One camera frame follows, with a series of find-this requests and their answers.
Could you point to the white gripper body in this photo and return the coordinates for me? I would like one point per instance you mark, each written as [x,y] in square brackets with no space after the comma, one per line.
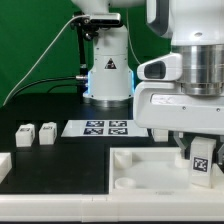
[161,105]

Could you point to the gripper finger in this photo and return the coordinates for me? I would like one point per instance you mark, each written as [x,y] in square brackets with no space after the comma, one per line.
[220,151]
[182,143]

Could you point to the white square tabletop part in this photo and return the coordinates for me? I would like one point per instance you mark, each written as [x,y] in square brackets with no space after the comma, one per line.
[156,169]

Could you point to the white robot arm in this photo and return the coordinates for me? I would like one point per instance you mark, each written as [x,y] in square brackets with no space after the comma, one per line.
[182,80]

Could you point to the white sheet with tags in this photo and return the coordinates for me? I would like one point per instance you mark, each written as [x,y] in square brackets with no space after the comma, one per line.
[103,128]

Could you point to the white left fence piece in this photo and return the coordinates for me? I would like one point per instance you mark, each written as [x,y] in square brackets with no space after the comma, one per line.
[5,165]

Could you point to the grey camera on stand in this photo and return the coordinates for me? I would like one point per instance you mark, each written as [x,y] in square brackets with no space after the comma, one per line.
[101,20]

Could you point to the black camera stand pole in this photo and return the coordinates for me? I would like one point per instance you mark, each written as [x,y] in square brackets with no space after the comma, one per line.
[83,67]

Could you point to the white front fence rail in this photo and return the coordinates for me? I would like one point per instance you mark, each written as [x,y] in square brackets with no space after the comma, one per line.
[106,209]

